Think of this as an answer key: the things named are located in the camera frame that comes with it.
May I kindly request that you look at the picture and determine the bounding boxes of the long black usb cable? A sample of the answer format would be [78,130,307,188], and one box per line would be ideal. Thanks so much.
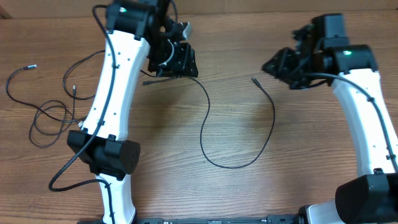
[140,76,276,170]

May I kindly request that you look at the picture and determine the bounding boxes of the medium black usb cable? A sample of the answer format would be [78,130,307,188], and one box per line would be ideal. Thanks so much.
[5,49,106,124]

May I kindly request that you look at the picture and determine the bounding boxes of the short black usb cable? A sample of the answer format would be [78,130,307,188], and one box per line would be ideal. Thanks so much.
[28,85,88,149]

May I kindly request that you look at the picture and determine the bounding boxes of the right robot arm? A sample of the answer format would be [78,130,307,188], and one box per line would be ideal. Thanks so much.
[262,13,397,223]

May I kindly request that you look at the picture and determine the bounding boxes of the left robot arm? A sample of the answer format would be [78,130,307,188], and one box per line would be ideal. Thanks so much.
[67,1,198,223]

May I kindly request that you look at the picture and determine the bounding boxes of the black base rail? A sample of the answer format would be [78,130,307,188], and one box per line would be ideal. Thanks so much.
[77,203,312,224]

